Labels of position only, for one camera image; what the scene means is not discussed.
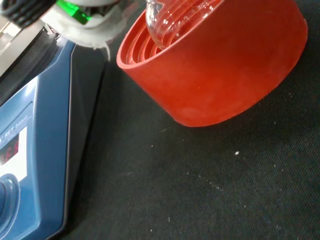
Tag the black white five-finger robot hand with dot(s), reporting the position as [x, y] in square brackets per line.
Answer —
[82, 30]

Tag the red round flask holder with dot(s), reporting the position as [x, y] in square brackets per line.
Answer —
[220, 75]

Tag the blue-base heater with steel plate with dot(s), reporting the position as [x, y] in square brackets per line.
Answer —
[45, 150]

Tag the black bench cloth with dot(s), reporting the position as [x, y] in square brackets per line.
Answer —
[200, 187]

